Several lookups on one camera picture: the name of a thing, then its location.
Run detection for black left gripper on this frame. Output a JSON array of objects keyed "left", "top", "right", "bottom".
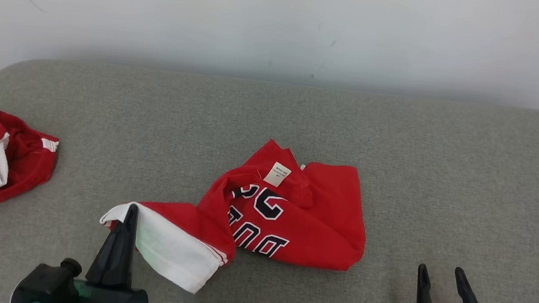
[{"left": 62, "top": 198, "right": 164, "bottom": 303}]

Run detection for red shorts with white trim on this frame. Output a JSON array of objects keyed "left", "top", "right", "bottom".
[{"left": 0, "top": 109, "right": 62, "bottom": 218}]

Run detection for red basketball jersey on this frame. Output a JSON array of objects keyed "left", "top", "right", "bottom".
[{"left": 94, "top": 124, "right": 376, "bottom": 303}]

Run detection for grey fabric mat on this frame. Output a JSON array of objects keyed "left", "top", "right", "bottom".
[{"left": 0, "top": 54, "right": 539, "bottom": 303}]

